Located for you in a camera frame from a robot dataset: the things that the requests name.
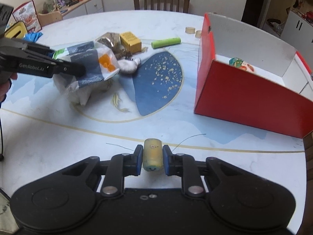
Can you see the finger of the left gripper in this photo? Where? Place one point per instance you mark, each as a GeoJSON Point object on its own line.
{"type": "Point", "coordinates": [67, 67]}
{"type": "Point", "coordinates": [41, 49]}

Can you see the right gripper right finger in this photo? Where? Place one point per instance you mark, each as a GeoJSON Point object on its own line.
{"type": "Point", "coordinates": [184, 166]}

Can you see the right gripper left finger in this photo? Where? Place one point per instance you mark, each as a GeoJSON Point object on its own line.
{"type": "Point", "coordinates": [117, 168]}

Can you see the yellow cylindrical eraser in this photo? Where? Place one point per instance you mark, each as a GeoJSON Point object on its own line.
{"type": "Point", "coordinates": [152, 155]}

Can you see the white orange plastic bag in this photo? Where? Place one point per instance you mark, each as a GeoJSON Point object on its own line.
{"type": "Point", "coordinates": [100, 66]}

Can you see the silver foil bag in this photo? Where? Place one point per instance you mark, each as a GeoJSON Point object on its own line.
{"type": "Point", "coordinates": [111, 40]}

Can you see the green cylindrical tube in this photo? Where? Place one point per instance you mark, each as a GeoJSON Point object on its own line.
{"type": "Point", "coordinates": [165, 42]}

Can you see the person's left hand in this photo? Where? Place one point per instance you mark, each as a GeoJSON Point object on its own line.
{"type": "Point", "coordinates": [4, 88]}

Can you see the blue cloth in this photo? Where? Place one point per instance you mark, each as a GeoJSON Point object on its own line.
{"type": "Point", "coordinates": [32, 37]}

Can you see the yellow tissue box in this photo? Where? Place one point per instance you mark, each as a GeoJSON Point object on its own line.
{"type": "Point", "coordinates": [17, 30]}

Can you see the small wooden child chair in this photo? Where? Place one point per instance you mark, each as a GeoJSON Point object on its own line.
{"type": "Point", "coordinates": [49, 18]}

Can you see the red white snack box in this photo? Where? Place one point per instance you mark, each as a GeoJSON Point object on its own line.
{"type": "Point", "coordinates": [26, 13]}

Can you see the white wood sideboard cabinet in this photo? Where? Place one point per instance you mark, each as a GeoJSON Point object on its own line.
{"type": "Point", "coordinates": [81, 8]}

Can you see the white plush toy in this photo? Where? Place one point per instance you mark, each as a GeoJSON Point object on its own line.
{"type": "Point", "coordinates": [129, 66]}

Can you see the small yellow box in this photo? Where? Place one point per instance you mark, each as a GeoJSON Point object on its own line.
{"type": "Point", "coordinates": [130, 42]}

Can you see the red white cardboard box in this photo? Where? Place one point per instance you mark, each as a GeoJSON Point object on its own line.
{"type": "Point", "coordinates": [276, 97]}

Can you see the round wooden disc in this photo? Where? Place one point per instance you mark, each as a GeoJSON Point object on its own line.
{"type": "Point", "coordinates": [190, 30]}
{"type": "Point", "coordinates": [198, 34]}

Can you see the white wall cabinet unit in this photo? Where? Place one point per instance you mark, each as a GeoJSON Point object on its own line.
{"type": "Point", "coordinates": [289, 20]}

